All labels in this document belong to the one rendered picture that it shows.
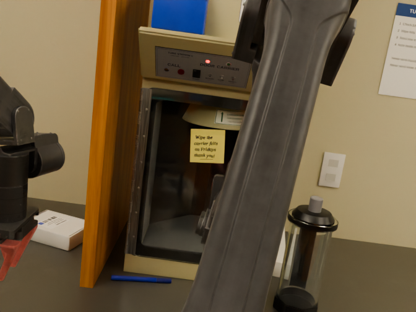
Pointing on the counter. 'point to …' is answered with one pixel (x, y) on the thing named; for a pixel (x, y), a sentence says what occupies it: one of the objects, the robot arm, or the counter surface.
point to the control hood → (225, 48)
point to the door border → (138, 169)
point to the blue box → (180, 15)
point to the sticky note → (207, 145)
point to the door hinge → (134, 168)
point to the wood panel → (112, 131)
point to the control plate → (161, 55)
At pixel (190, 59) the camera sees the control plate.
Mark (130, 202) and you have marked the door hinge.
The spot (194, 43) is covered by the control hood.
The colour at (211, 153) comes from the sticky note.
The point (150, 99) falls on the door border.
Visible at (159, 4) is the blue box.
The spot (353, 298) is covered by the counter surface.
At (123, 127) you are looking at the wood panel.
